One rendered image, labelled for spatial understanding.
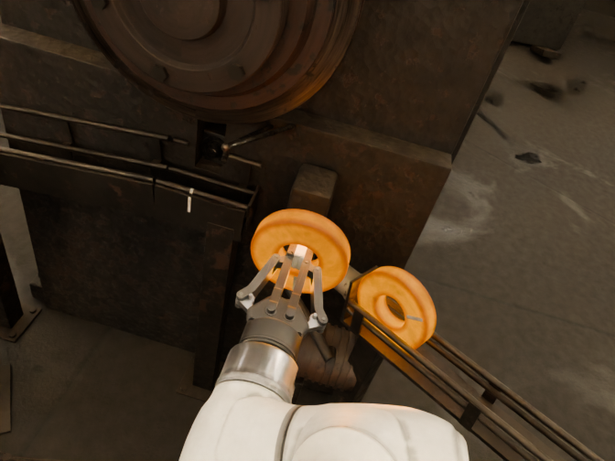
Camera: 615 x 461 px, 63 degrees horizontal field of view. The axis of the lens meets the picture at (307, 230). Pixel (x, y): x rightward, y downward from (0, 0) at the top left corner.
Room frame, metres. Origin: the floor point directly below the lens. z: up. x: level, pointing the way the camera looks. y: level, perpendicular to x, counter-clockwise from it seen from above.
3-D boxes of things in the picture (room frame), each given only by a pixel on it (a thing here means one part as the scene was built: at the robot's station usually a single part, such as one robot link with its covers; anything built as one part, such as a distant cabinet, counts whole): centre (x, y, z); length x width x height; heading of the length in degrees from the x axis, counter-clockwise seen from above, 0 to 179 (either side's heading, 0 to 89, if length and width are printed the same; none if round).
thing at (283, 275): (0.47, 0.02, 0.84); 0.11 x 0.01 x 0.04; 179
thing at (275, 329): (0.40, 0.01, 0.83); 0.09 x 0.08 x 0.07; 178
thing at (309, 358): (0.65, -0.08, 0.27); 0.22 x 0.13 x 0.53; 88
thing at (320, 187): (0.80, 0.01, 0.68); 0.11 x 0.08 x 0.24; 178
